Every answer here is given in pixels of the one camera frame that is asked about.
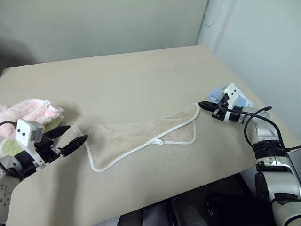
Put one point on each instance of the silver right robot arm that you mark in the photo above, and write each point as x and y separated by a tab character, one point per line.
279	179

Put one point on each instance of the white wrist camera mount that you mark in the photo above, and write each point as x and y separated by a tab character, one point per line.
26	131
232	94

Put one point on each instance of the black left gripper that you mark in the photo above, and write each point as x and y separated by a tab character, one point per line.
45	150

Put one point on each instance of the beige towel with white trim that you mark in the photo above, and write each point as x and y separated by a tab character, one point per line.
145	136

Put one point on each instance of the yellow-green cloth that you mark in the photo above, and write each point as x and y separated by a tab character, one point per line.
5	147

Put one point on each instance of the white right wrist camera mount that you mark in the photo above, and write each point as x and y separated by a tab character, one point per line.
232	94

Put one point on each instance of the light blue cloth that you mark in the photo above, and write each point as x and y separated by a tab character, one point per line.
215	94

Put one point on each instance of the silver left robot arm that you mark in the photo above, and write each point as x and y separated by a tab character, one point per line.
7	186

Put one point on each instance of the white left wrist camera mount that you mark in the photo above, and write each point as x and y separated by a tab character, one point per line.
26	131

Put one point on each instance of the pink fluffy cloth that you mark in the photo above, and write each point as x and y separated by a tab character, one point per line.
30	110

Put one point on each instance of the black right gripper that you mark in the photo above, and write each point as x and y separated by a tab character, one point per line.
220	112

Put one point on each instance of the dark rounded shape under table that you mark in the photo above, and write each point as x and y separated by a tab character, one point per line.
185	213

